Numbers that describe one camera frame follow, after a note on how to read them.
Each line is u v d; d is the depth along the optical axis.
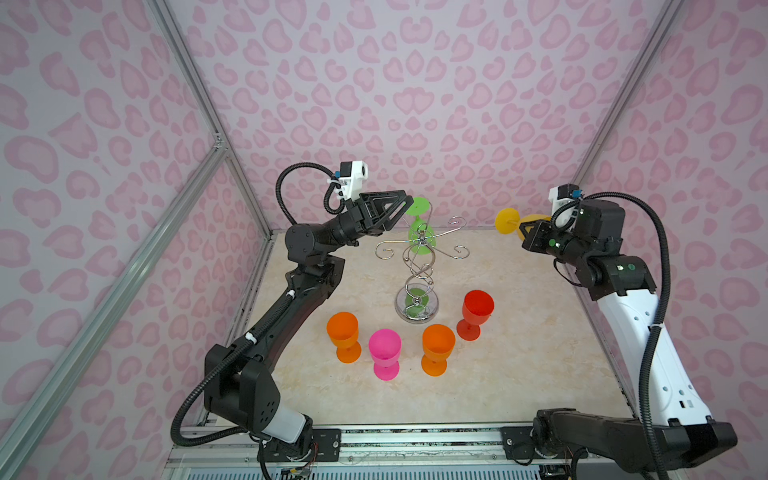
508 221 0.80
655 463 0.35
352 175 0.54
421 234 0.75
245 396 0.42
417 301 0.98
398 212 0.56
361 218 0.51
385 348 0.78
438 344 0.76
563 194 0.59
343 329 0.78
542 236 0.60
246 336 0.43
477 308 0.80
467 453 0.72
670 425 0.37
